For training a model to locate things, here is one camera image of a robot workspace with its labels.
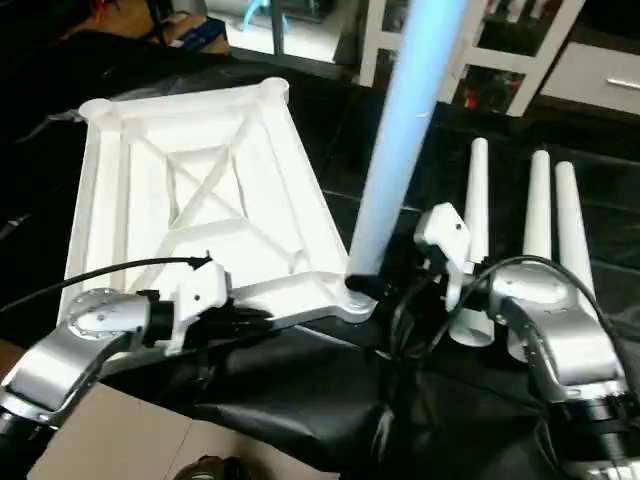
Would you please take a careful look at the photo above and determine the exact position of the light blue plastic hanger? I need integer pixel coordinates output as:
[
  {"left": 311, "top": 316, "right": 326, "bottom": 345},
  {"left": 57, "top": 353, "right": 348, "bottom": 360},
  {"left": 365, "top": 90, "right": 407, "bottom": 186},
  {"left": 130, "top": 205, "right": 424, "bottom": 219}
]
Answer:
[{"left": 238, "top": 0, "right": 273, "bottom": 31}]

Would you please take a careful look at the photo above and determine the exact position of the white plastic table top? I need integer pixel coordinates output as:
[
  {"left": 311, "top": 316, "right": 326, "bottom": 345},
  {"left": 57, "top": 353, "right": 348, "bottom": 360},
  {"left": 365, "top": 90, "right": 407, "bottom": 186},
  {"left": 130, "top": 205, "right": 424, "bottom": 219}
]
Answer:
[{"left": 62, "top": 78, "right": 380, "bottom": 377}]

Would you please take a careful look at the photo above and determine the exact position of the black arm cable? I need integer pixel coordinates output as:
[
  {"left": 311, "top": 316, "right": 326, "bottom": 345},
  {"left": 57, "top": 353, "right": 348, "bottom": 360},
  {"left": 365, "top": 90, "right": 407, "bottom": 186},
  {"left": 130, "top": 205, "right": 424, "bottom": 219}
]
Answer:
[
  {"left": 384, "top": 254, "right": 601, "bottom": 363},
  {"left": 0, "top": 254, "right": 213, "bottom": 313}
]

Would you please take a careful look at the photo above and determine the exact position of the white glass door cabinet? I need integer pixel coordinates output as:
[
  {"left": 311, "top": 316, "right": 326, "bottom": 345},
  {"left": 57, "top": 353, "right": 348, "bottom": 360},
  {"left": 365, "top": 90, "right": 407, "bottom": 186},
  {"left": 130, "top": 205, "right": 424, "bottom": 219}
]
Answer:
[{"left": 357, "top": 0, "right": 587, "bottom": 117}]

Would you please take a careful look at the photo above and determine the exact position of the white drawer unit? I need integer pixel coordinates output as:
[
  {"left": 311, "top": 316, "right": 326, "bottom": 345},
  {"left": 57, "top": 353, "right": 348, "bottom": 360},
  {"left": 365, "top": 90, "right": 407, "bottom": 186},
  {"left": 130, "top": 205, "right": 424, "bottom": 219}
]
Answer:
[{"left": 538, "top": 40, "right": 640, "bottom": 117}]

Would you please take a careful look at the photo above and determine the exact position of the white plastic table leg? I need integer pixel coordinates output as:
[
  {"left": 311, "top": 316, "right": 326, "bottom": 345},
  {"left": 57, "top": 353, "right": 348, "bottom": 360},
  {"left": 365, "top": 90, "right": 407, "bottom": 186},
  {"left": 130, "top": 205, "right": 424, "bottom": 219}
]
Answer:
[
  {"left": 505, "top": 150, "right": 554, "bottom": 363},
  {"left": 344, "top": 0, "right": 472, "bottom": 293},
  {"left": 552, "top": 160, "right": 599, "bottom": 303},
  {"left": 447, "top": 138, "right": 497, "bottom": 349}
]

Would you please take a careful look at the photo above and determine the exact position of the blue box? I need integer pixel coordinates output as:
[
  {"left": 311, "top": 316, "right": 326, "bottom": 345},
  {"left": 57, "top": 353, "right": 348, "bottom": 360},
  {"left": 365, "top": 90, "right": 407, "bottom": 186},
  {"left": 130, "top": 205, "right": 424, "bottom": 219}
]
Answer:
[{"left": 168, "top": 15, "right": 230, "bottom": 53}]

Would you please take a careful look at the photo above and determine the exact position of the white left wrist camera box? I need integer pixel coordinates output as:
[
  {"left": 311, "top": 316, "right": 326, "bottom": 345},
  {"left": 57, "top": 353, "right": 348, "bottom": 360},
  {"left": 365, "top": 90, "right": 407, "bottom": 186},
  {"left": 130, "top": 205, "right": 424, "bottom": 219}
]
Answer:
[{"left": 164, "top": 259, "right": 234, "bottom": 357}]

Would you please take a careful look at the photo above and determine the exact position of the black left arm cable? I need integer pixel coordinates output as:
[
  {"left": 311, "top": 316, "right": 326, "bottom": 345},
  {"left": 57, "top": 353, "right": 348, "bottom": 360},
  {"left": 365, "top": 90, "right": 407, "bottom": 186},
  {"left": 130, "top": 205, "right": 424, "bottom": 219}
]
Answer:
[{"left": 0, "top": 254, "right": 213, "bottom": 313}]

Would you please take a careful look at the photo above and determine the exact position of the black mat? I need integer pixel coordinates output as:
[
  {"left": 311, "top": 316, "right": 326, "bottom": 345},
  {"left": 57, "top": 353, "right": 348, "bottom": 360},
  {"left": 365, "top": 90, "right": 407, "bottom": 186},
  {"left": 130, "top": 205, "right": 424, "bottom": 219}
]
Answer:
[{"left": 0, "top": 25, "right": 640, "bottom": 480}]

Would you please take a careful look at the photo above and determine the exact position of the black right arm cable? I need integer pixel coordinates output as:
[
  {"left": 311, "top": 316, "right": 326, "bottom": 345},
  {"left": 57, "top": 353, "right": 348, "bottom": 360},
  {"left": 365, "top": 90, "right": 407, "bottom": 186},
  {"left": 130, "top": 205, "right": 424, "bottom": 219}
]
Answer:
[{"left": 384, "top": 254, "right": 601, "bottom": 363}]

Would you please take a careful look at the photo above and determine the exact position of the grey left robot foot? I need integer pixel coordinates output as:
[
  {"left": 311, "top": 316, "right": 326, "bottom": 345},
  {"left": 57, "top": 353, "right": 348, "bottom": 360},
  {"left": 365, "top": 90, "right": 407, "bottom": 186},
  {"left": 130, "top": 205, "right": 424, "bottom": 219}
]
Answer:
[{"left": 173, "top": 455, "right": 251, "bottom": 480}]

